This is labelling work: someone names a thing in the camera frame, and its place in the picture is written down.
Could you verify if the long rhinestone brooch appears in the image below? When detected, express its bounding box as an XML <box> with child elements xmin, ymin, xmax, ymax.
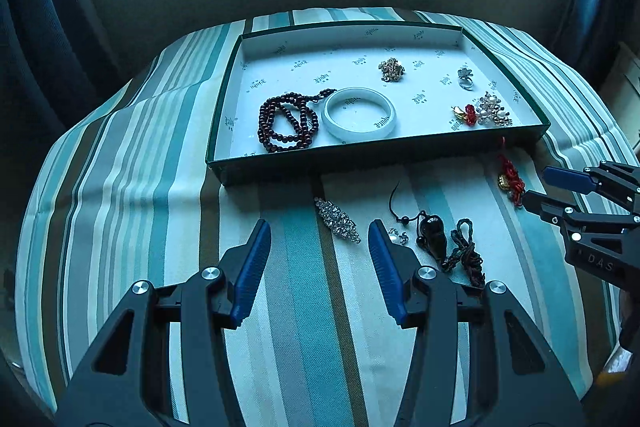
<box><xmin>314</xmin><ymin>197</ymin><xmax>362</xmax><ymax>244</ymax></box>

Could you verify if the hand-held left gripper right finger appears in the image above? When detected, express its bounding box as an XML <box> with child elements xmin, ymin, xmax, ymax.
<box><xmin>368</xmin><ymin>219</ymin><xmax>583</xmax><ymax>427</ymax></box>

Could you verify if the green tray box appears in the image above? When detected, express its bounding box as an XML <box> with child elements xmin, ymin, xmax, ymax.
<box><xmin>206</xmin><ymin>21</ymin><xmax>552</xmax><ymax>186</ymax></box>

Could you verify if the black gourd pendant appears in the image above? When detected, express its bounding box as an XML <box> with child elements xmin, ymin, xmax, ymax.
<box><xmin>390</xmin><ymin>181</ymin><xmax>448</xmax><ymax>265</ymax></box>

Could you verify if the gold rhinestone brooch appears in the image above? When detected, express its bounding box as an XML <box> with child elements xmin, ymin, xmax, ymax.
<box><xmin>377</xmin><ymin>57</ymin><xmax>407</xmax><ymax>82</ymax></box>

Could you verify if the red knot pendant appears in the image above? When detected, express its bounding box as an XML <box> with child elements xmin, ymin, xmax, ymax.
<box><xmin>496</xmin><ymin>137</ymin><xmax>527</xmax><ymax>208</ymax></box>

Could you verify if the white jade bangle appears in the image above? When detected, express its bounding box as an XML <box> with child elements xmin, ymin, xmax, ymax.
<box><xmin>321</xmin><ymin>89</ymin><xmax>397</xmax><ymax>140</ymax></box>

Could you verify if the red and gold charm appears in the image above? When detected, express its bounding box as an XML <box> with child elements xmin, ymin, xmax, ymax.
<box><xmin>450</xmin><ymin>104</ymin><xmax>477</xmax><ymax>128</ymax></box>

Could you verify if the pearl rhinestone brooch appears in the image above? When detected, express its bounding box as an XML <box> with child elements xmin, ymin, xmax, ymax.
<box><xmin>474</xmin><ymin>91</ymin><xmax>513</xmax><ymax>128</ymax></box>

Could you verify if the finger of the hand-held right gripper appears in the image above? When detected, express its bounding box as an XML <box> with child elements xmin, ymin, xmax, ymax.
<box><xmin>522</xmin><ymin>191</ymin><xmax>640</xmax><ymax>243</ymax></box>
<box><xmin>542</xmin><ymin>161</ymin><xmax>640</xmax><ymax>208</ymax></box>

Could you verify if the striped tablecloth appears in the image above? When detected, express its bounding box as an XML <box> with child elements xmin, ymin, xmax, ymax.
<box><xmin>15</xmin><ymin>7</ymin><xmax>626</xmax><ymax>427</ymax></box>

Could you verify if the dark red bead bracelet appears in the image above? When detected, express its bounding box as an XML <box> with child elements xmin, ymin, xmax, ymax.
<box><xmin>257</xmin><ymin>88</ymin><xmax>337</xmax><ymax>154</ymax></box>

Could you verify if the white cabinet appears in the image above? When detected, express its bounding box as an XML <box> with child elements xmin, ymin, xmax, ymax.
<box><xmin>600</xmin><ymin>42</ymin><xmax>640</xmax><ymax>108</ymax></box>

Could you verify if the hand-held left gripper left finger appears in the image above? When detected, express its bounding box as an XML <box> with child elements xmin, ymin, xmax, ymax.
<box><xmin>60</xmin><ymin>219</ymin><xmax>272</xmax><ymax>427</ymax></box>

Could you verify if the dark braided cord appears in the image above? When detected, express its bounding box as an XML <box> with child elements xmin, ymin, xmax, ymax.
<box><xmin>440</xmin><ymin>218</ymin><xmax>487</xmax><ymax>289</ymax></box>

